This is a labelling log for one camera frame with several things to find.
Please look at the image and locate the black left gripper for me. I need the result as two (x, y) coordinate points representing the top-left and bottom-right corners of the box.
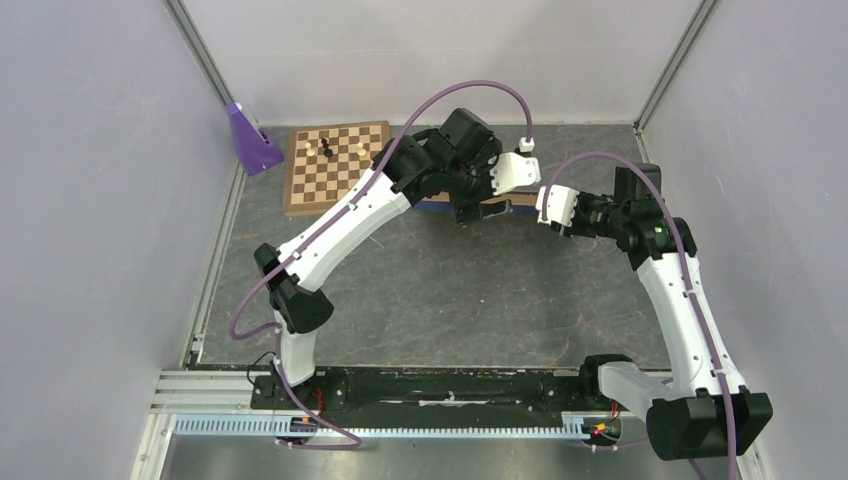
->
(444, 140), (513, 226)

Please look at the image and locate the wooden picture frame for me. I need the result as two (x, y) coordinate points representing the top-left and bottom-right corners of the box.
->
(413, 191), (538, 215)

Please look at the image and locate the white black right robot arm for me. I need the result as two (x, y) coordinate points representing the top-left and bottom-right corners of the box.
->
(542, 164), (773, 460)

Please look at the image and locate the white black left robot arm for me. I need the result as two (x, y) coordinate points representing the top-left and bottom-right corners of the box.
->
(255, 108), (504, 408)

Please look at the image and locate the black chess piece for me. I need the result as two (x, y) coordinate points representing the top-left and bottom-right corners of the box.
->
(320, 138), (334, 158)

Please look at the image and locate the wooden chessboard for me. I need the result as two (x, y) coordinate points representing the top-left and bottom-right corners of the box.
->
(283, 120), (390, 217)

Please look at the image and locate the purple wedge stand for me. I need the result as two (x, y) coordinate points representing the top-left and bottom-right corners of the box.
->
(226, 102), (284, 176)

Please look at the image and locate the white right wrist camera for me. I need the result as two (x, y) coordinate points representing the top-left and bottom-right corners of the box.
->
(535, 185), (580, 236)

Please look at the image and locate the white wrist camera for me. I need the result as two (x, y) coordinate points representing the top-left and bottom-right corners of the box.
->
(535, 185), (580, 236)
(489, 137), (541, 196)

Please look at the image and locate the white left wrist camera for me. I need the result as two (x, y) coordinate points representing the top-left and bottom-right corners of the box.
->
(489, 137), (541, 196)

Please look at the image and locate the slotted cable duct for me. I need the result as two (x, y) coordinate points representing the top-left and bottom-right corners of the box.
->
(173, 413), (624, 440)

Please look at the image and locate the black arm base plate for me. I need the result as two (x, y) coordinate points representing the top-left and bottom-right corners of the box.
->
(293, 366), (612, 413)

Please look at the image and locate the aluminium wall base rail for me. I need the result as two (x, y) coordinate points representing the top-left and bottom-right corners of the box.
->
(180, 166), (247, 369)

